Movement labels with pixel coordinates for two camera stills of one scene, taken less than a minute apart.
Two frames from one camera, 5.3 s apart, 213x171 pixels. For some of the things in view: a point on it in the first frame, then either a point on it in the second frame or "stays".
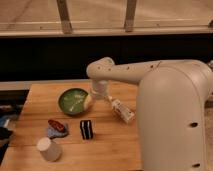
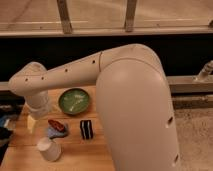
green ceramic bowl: (72, 101) stays
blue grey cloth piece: (52, 133) stays
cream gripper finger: (87, 102) → (30, 123)
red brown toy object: (56, 125) stays
